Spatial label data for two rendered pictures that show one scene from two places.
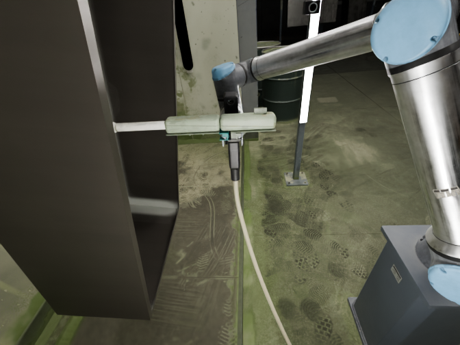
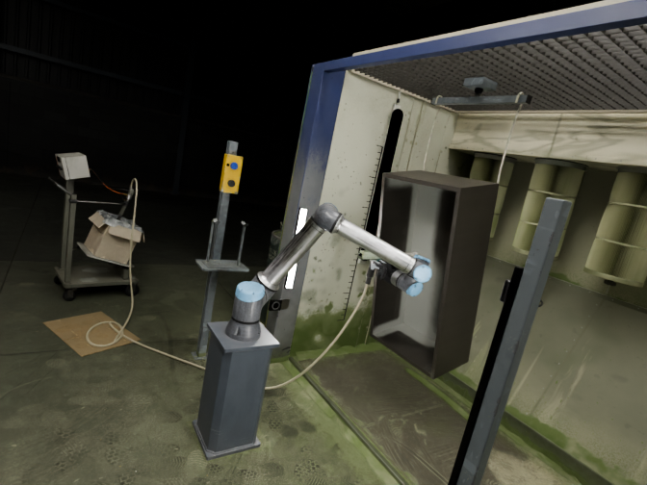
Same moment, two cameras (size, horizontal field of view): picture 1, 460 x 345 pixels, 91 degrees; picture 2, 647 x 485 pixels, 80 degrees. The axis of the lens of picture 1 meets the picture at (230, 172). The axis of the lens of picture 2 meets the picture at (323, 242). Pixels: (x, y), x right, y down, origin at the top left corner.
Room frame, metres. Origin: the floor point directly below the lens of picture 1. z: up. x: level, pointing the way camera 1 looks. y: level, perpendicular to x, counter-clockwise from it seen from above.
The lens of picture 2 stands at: (2.08, -1.78, 1.60)
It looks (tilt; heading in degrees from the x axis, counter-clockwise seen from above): 11 degrees down; 138
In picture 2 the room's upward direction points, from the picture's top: 12 degrees clockwise
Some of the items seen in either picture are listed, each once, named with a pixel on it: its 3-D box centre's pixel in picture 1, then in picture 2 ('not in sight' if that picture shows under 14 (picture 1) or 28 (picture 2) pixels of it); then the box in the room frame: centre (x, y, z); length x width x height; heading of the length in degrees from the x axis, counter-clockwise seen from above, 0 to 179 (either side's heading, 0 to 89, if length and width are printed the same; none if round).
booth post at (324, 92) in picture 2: not in sight; (298, 222); (-0.25, 0.02, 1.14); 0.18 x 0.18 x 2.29; 83
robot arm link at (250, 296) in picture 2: not in sight; (248, 300); (0.40, -0.72, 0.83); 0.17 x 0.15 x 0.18; 133
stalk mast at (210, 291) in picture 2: not in sight; (216, 254); (-0.46, -0.52, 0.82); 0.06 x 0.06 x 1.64; 83
